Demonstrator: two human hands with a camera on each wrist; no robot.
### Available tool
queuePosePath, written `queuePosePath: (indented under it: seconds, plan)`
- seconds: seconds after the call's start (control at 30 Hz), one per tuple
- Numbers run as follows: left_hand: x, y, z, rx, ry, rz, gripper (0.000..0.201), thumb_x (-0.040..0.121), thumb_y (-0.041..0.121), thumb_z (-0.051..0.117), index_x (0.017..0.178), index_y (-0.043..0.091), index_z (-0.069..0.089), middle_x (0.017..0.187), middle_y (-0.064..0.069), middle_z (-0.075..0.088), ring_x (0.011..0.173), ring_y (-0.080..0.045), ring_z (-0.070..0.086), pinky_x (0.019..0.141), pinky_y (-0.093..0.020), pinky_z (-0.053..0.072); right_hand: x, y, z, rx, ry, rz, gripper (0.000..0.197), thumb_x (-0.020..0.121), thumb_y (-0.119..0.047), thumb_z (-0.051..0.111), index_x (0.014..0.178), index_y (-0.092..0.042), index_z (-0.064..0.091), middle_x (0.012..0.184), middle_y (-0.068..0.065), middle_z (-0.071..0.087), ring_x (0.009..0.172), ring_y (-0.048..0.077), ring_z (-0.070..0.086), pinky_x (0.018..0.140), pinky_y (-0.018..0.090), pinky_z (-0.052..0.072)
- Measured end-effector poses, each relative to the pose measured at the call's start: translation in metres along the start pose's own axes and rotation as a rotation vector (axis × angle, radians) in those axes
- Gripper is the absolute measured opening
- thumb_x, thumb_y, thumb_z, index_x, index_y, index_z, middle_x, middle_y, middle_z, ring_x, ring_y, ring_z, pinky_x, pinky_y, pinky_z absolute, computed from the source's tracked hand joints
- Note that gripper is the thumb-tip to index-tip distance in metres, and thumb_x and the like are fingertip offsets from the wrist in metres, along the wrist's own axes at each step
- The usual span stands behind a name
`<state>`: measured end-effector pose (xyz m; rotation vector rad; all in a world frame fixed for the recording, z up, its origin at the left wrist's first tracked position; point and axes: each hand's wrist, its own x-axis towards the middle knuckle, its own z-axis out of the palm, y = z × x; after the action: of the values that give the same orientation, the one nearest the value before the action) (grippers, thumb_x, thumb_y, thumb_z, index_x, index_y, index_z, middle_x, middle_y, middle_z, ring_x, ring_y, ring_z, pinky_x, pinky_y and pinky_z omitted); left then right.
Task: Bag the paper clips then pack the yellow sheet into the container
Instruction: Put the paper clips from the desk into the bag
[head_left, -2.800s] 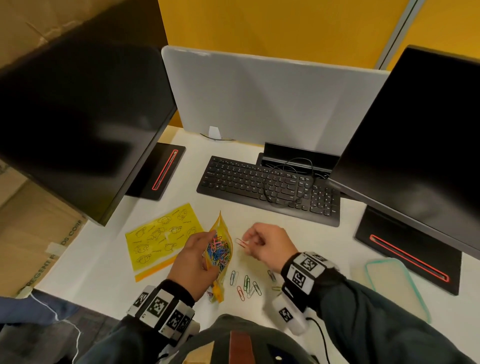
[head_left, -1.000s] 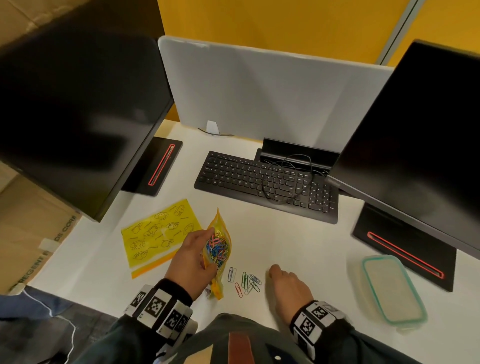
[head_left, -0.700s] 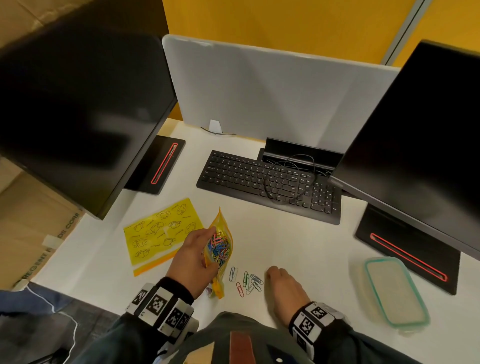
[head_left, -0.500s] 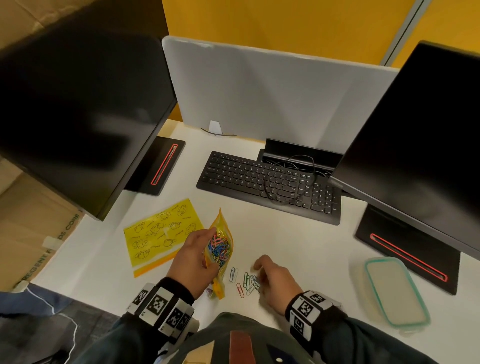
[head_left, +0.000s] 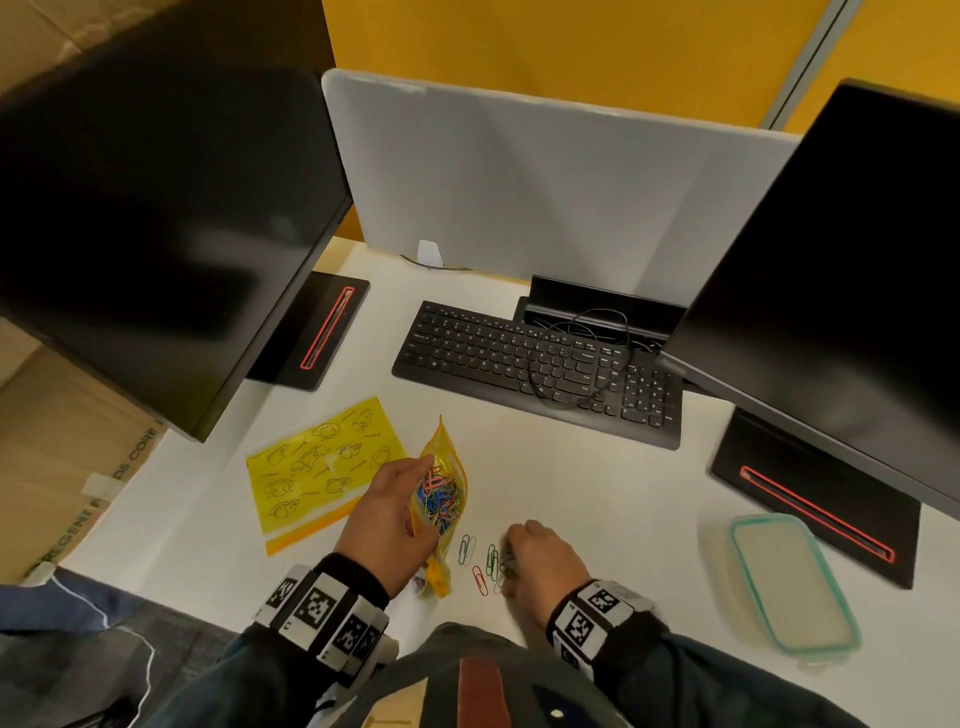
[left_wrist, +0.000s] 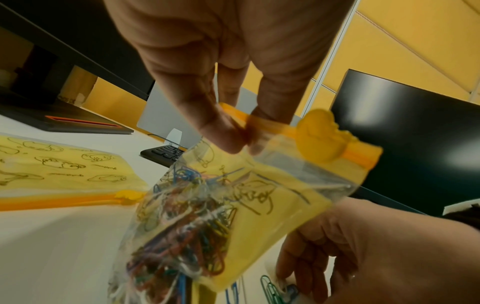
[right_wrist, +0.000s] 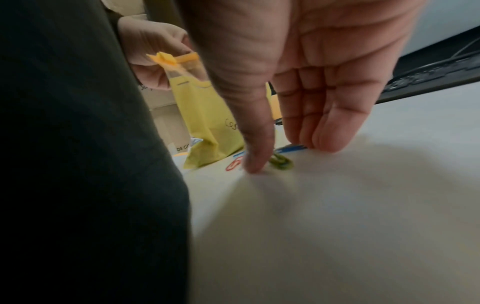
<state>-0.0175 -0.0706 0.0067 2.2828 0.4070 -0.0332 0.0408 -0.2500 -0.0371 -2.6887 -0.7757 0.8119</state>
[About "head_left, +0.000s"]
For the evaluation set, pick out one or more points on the person's right forearm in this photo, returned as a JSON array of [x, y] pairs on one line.
[[712, 690]]

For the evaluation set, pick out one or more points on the person's left thumb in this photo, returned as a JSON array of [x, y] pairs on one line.
[[427, 541]]

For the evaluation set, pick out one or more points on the person's left forearm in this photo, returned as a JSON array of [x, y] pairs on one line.
[[247, 690]]

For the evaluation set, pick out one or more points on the black monitor base red stripe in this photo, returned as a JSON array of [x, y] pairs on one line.
[[765, 448], [289, 354]]

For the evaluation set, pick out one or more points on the person's right hand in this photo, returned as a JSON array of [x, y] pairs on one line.
[[544, 570]]

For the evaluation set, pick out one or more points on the person's grey clothing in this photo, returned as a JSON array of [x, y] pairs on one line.
[[480, 664]]

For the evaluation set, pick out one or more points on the person's left hand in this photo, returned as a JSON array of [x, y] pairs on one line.
[[379, 525]]

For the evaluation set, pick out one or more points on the white desk divider panel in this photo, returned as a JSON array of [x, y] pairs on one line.
[[525, 187]]

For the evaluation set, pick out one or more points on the right marker wristband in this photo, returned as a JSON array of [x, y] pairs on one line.
[[592, 619]]

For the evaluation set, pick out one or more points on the printed cardboard box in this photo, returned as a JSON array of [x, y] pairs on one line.
[[60, 450]]

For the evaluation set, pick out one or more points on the green paper clip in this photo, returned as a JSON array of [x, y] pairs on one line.
[[492, 561]]

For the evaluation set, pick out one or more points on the flat yellow printed zip bag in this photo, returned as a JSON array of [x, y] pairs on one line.
[[315, 465]]

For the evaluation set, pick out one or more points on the marker wristband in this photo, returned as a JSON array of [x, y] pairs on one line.
[[322, 607], [592, 619]]

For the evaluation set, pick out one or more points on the bunch of coloured paper clips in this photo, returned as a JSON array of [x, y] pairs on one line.
[[440, 499]]

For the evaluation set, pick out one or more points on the dark paper clip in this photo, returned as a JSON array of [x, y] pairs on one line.
[[508, 564]]

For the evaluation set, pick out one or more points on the plain cardboard box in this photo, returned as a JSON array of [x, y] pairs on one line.
[[45, 30]]

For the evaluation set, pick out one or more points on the black keyboard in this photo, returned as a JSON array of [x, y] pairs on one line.
[[465, 352]]

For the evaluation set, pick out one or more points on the large black monitor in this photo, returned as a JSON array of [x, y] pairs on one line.
[[150, 225]]

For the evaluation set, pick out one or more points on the red paper clip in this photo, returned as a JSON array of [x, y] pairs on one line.
[[480, 581]]

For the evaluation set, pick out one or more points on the person's right fingers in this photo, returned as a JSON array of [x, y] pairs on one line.
[[514, 536]]

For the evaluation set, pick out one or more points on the black desktop stand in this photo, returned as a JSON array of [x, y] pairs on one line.
[[585, 294]]

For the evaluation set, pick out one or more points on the clear container with teal lid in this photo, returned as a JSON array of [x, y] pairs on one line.
[[787, 585]]

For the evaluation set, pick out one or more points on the white divider bracket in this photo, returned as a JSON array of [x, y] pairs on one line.
[[430, 255]]

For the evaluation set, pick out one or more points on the left marker wristband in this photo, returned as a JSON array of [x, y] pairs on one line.
[[322, 607]]

